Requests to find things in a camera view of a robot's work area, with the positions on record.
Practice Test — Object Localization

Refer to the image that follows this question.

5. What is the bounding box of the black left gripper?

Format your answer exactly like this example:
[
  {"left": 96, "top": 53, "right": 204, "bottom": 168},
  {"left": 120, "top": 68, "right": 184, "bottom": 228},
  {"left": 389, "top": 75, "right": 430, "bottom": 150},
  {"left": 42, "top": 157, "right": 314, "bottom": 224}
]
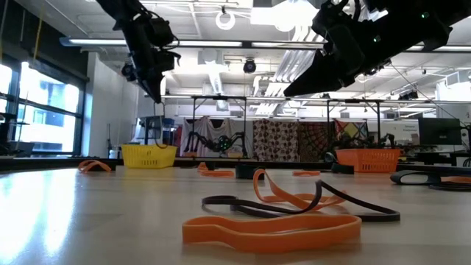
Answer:
[{"left": 127, "top": 16, "right": 165, "bottom": 104}]

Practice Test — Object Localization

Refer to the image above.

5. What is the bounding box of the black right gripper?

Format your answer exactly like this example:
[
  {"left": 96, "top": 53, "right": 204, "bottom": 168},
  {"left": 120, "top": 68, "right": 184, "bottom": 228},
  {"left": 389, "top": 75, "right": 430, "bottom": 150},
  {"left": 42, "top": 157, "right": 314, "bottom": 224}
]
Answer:
[{"left": 283, "top": 0, "right": 393, "bottom": 98}]

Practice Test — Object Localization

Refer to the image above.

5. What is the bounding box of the thin black rubber band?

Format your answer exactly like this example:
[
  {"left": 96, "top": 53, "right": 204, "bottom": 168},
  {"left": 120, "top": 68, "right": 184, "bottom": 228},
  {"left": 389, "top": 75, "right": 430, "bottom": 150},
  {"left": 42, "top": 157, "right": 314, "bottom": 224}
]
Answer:
[
  {"left": 153, "top": 101, "right": 167, "bottom": 149},
  {"left": 201, "top": 179, "right": 401, "bottom": 223}
]

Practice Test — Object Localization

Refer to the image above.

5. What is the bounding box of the yellow plastic basket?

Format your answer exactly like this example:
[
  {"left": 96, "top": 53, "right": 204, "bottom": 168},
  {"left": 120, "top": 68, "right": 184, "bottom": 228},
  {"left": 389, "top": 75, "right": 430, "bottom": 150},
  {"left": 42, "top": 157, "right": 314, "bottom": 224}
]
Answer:
[{"left": 121, "top": 144, "right": 178, "bottom": 169}]

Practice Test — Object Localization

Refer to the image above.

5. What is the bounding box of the small black block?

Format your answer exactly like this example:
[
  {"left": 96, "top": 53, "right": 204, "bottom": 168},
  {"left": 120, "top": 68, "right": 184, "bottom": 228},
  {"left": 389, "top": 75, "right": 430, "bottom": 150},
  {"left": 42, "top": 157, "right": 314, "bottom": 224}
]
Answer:
[{"left": 235, "top": 163, "right": 266, "bottom": 181}]

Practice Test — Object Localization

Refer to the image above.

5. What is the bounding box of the wide black rubber band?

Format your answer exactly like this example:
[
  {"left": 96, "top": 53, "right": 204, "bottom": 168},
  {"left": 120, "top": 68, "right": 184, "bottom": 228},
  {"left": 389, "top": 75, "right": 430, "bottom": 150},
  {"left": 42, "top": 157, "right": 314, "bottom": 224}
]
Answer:
[{"left": 389, "top": 169, "right": 442, "bottom": 186}]

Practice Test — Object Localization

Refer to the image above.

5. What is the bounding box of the black screen on cart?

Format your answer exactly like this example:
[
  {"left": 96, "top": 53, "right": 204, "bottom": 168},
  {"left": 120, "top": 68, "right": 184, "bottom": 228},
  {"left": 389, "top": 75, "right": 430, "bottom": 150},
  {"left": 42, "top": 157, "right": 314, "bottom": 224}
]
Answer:
[{"left": 138, "top": 115, "right": 165, "bottom": 146}]

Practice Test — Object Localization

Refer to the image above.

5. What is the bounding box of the blue storage bin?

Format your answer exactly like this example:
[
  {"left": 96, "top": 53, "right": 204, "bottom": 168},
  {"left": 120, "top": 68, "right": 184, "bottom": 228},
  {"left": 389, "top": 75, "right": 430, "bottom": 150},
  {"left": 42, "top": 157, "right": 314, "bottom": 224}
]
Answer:
[{"left": 163, "top": 117, "right": 176, "bottom": 145}]

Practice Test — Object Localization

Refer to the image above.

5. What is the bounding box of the multicolour hanging cloth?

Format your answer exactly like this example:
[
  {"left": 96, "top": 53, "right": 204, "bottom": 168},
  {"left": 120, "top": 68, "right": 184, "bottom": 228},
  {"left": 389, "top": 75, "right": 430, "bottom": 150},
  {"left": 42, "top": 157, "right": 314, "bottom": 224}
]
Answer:
[{"left": 333, "top": 119, "right": 369, "bottom": 143}]

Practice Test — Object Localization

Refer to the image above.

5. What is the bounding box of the orange mandala hanging cloth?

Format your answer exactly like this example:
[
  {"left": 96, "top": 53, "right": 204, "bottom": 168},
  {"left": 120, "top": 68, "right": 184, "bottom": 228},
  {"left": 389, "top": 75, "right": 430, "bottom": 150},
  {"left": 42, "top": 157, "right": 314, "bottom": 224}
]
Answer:
[{"left": 297, "top": 121, "right": 336, "bottom": 163}]

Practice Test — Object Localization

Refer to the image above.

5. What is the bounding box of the white hanging cloth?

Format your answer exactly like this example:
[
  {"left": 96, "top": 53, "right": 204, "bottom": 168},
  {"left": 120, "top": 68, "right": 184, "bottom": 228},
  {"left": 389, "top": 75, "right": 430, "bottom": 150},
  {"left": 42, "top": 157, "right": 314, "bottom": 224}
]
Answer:
[{"left": 180, "top": 116, "right": 255, "bottom": 159}]

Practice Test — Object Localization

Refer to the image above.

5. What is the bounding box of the brown patterned hanging cloth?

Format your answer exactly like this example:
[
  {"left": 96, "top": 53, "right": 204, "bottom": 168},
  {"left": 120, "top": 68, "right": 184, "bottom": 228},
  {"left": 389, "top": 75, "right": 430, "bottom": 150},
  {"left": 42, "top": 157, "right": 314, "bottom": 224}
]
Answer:
[{"left": 252, "top": 118, "right": 300, "bottom": 163}]

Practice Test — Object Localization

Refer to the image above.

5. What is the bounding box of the orange plastic basket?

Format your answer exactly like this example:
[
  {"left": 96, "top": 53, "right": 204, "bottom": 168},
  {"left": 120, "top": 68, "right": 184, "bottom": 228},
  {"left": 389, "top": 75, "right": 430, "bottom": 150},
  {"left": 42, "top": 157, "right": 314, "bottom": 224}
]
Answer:
[{"left": 335, "top": 148, "right": 402, "bottom": 174}]

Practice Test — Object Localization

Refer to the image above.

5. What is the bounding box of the large framed window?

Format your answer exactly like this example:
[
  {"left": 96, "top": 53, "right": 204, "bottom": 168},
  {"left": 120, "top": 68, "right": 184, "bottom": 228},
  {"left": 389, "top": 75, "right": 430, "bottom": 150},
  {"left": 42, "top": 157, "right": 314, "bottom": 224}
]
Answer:
[{"left": 0, "top": 51, "right": 89, "bottom": 156}]

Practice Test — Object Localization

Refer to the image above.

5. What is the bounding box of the black background monitor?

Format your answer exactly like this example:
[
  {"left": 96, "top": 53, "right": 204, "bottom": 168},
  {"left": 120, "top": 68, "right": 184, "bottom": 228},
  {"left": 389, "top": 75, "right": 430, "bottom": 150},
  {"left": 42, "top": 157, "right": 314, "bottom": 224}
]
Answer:
[{"left": 418, "top": 117, "right": 463, "bottom": 146}]

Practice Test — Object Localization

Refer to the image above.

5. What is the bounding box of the dark background desk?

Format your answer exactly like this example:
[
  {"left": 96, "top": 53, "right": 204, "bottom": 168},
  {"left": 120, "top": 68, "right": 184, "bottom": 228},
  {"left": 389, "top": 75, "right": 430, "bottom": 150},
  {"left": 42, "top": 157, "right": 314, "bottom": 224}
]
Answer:
[{"left": 399, "top": 144, "right": 471, "bottom": 166}]

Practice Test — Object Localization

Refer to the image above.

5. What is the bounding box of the dark window-side equipment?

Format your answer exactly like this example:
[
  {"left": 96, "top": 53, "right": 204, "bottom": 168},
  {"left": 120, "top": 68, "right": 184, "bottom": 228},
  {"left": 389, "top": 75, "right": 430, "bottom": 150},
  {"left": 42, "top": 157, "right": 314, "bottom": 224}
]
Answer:
[{"left": 0, "top": 112, "right": 36, "bottom": 158}]

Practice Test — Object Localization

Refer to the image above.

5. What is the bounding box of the white ceiling duct bundle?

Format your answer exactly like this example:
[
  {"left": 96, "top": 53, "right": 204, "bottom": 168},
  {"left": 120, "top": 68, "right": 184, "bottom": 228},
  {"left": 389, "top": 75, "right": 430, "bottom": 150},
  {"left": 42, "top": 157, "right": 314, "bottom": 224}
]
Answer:
[{"left": 274, "top": 25, "right": 327, "bottom": 88}]

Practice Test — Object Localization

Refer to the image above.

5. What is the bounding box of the black ceiling camera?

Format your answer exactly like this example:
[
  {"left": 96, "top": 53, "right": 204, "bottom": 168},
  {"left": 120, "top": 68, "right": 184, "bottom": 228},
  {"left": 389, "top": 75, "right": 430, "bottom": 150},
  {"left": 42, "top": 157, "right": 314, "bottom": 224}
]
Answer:
[
  {"left": 242, "top": 57, "right": 258, "bottom": 74},
  {"left": 121, "top": 63, "right": 138, "bottom": 82}
]

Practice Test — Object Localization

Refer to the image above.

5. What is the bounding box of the black metal station frame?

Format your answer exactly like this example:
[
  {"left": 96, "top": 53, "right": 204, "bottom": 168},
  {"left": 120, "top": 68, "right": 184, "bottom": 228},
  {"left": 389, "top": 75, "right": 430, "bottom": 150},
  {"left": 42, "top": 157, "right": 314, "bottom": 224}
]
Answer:
[
  {"left": 325, "top": 97, "right": 382, "bottom": 149},
  {"left": 190, "top": 94, "right": 248, "bottom": 159}
]

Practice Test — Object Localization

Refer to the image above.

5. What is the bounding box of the black ceiling camera rig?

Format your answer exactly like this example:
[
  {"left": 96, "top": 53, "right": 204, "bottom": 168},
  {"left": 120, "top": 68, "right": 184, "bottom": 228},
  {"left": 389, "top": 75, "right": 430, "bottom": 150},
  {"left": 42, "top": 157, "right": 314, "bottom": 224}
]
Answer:
[
  {"left": 366, "top": 58, "right": 392, "bottom": 77},
  {"left": 397, "top": 89, "right": 419, "bottom": 102}
]

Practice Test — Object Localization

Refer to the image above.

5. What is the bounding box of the white ceiling ring light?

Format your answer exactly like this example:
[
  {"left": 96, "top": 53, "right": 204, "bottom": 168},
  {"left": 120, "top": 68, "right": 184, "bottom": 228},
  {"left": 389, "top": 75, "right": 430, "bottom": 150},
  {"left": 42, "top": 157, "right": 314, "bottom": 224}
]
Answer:
[{"left": 215, "top": 10, "right": 237, "bottom": 32}]

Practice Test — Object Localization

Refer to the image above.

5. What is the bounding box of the black metal table frame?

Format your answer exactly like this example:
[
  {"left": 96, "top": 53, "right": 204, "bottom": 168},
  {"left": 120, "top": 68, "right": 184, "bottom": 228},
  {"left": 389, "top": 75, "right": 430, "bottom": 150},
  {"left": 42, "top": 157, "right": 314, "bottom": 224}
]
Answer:
[{"left": 0, "top": 156, "right": 471, "bottom": 177}]

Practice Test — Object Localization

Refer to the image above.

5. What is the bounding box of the yellow hanging strap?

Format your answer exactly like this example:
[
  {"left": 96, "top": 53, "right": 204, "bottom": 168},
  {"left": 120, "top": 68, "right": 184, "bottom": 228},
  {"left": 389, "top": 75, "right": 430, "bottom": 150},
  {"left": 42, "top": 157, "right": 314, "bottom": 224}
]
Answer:
[{"left": 31, "top": 7, "right": 47, "bottom": 69}]

